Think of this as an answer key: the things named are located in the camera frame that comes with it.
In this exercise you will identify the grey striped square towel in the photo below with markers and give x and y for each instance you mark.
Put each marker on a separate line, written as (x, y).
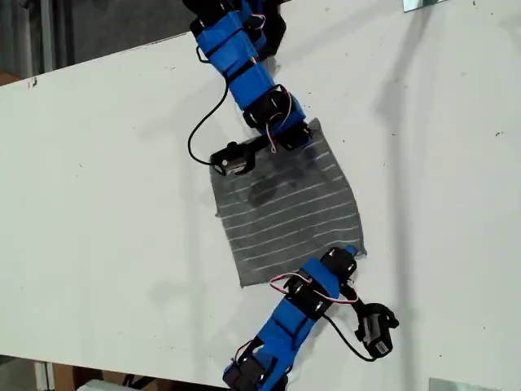
(293, 212)

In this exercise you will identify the shiny metal plate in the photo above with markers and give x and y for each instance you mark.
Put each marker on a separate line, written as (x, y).
(419, 4)

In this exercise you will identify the black camera box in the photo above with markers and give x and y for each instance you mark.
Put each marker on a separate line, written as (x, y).
(232, 161)
(376, 330)

